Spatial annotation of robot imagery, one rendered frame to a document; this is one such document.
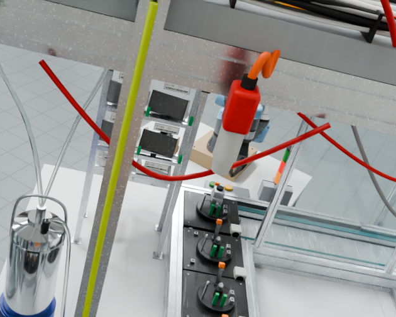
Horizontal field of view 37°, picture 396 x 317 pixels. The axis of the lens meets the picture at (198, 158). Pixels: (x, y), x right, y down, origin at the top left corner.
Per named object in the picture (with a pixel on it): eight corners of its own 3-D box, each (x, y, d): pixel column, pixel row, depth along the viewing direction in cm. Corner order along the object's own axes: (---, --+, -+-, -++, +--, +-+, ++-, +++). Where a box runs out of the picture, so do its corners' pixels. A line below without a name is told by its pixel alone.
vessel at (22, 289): (9, 278, 170) (21, 173, 150) (58, 287, 172) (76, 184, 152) (-5, 316, 158) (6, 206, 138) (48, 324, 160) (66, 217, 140)
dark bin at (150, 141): (147, 142, 241) (152, 124, 240) (178, 151, 241) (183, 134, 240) (137, 148, 213) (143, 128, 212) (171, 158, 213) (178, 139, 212)
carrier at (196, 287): (181, 273, 216) (190, 248, 210) (244, 285, 219) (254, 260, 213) (180, 324, 196) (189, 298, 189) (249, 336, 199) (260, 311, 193)
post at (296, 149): (253, 242, 240) (346, 11, 189) (260, 243, 241) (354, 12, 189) (254, 247, 238) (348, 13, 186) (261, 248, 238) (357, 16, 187)
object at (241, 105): (205, 138, 109) (242, 19, 97) (246, 146, 110) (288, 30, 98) (207, 175, 98) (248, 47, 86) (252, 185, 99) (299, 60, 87)
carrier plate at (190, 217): (183, 193, 258) (184, 189, 257) (236, 204, 262) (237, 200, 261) (182, 228, 238) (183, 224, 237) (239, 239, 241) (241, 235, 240)
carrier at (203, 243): (182, 230, 237) (190, 206, 230) (239, 241, 240) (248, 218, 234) (181, 272, 216) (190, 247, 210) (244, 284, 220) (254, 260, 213)
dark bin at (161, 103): (155, 108, 232) (161, 90, 232) (187, 118, 232) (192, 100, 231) (146, 109, 205) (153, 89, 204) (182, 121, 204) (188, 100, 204)
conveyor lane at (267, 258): (178, 209, 263) (183, 192, 258) (353, 244, 275) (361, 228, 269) (176, 252, 239) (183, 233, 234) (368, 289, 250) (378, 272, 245)
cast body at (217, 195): (210, 194, 248) (215, 181, 244) (220, 196, 249) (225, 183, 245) (210, 207, 241) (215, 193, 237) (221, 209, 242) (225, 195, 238)
